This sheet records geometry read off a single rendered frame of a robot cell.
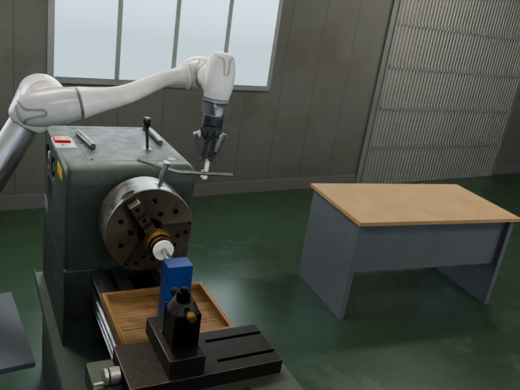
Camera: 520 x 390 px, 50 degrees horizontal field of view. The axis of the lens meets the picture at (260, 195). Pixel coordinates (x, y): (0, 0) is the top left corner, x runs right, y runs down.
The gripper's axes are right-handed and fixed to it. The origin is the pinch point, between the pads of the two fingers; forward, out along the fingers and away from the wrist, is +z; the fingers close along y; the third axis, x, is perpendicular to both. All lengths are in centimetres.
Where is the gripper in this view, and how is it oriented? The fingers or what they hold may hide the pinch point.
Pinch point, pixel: (204, 169)
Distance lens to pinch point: 202.8
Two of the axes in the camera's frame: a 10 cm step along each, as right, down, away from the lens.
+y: 8.8, 0.1, 4.8
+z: -1.8, 9.3, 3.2
